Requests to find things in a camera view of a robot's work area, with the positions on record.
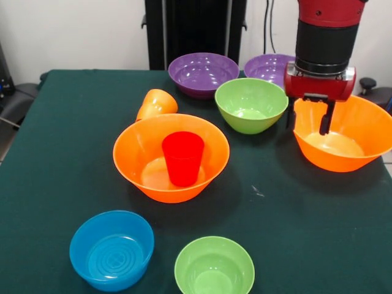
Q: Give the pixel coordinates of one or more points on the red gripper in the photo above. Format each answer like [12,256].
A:
[318,87]

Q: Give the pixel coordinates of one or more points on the large orange plastic bowl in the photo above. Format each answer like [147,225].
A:
[361,122]
[137,147]

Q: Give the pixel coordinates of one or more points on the medium green plastic bowl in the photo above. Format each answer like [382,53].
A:
[251,101]

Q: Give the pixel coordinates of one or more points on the purple plastic bowl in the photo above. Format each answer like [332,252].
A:
[266,70]
[203,73]

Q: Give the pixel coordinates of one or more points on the red plastic cup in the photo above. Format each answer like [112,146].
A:
[183,165]

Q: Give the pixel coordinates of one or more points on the orange plastic cup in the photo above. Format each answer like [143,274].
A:
[159,102]

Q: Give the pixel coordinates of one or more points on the small green plastic bowl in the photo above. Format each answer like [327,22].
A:
[214,266]

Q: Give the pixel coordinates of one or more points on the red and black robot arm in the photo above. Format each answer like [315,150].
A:
[324,39]

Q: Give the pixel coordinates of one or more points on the black round knob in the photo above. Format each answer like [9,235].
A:
[367,83]

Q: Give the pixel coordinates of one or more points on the dark brown rounded base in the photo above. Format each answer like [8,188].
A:
[381,96]

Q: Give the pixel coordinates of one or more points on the dark green tablecloth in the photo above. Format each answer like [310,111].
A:
[306,245]

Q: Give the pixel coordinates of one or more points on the black device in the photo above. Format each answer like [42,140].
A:
[6,76]

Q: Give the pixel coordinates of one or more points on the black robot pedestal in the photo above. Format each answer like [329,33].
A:
[199,27]

